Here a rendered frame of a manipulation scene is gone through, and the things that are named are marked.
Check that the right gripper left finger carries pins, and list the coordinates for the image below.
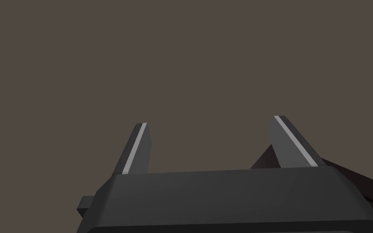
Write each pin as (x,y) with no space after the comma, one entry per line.
(136,152)

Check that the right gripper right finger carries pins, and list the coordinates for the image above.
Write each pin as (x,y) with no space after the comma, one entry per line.
(291,145)

